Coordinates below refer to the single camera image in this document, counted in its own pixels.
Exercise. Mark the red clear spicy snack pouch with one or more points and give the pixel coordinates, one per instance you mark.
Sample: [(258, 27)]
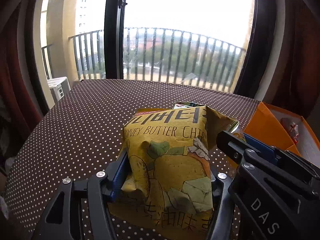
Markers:
[(291, 128)]

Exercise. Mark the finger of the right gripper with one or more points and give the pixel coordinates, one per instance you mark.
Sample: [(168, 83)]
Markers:
[(233, 147), (266, 152)]

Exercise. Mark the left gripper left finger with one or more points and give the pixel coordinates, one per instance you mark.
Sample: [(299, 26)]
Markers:
[(63, 215)]

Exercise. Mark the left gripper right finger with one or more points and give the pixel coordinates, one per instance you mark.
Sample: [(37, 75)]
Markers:
[(220, 225)]

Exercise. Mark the dark red curtain right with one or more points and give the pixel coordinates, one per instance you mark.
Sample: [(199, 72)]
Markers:
[(294, 83)]

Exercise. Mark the dark red curtain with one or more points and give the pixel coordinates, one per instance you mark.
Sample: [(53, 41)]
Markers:
[(294, 83), (23, 112)]

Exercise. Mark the orange cardboard box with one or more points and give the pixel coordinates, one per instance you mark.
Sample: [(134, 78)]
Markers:
[(267, 126)]

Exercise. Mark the brown polka dot tablecloth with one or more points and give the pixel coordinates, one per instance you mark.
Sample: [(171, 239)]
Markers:
[(82, 133)]

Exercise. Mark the white air conditioner unit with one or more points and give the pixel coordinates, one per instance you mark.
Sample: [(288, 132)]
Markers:
[(59, 87)]

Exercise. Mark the green noodle snack packet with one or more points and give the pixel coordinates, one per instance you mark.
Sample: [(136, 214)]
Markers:
[(179, 105)]

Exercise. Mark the dark red curtain left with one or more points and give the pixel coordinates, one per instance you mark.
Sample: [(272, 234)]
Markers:
[(23, 112)]

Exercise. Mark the black window frame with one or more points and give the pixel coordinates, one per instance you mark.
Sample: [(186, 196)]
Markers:
[(255, 63)]

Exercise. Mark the black balcony railing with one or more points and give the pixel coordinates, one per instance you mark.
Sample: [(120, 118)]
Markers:
[(163, 55)]

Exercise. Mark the yellow honey butter chip bag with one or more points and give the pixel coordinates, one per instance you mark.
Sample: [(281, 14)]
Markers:
[(169, 187)]

